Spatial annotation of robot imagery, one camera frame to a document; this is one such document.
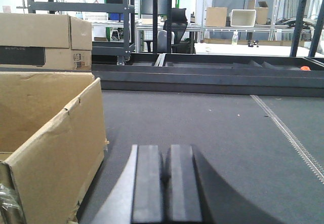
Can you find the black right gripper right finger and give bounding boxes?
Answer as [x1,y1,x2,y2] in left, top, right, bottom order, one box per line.
[165,144,281,223]

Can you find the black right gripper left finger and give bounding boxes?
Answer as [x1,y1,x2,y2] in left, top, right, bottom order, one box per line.
[92,144,164,223]

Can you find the grey conveyor belt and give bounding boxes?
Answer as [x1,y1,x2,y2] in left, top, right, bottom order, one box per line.
[78,90,323,223]

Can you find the small brown box far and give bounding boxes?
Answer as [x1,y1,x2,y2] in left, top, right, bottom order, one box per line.
[248,0,269,25]

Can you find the black metal conveyor frame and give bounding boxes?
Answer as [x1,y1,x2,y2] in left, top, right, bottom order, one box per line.
[92,53,323,98]

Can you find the black metal rack cart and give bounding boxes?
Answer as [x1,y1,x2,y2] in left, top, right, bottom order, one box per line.
[27,0,135,65]

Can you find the black office chair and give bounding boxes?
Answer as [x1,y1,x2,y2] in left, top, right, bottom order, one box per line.
[157,8,188,53]

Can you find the large printed cardboard box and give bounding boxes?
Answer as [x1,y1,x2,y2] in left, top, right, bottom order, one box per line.
[1,13,92,70]

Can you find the plastic drink bottle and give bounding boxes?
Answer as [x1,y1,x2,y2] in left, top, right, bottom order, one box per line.
[231,31,238,45]

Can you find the brown box on table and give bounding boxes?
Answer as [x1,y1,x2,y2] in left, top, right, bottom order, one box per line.
[206,7,227,27]

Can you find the brown cardboard carton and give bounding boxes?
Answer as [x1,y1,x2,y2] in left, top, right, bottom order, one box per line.
[1,71,107,223]

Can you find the white plastic tub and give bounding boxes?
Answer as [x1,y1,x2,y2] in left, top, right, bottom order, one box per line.
[230,9,256,27]

